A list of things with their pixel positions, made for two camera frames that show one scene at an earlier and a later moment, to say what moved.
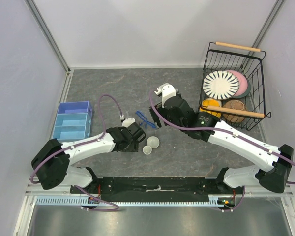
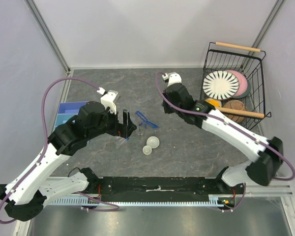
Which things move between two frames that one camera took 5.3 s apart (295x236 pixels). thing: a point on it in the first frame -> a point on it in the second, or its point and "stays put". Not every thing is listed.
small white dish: x=147 y=150 stays put
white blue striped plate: x=221 y=85 stays put
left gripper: x=133 y=147 -> x=118 y=129
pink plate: x=243 y=84 stays put
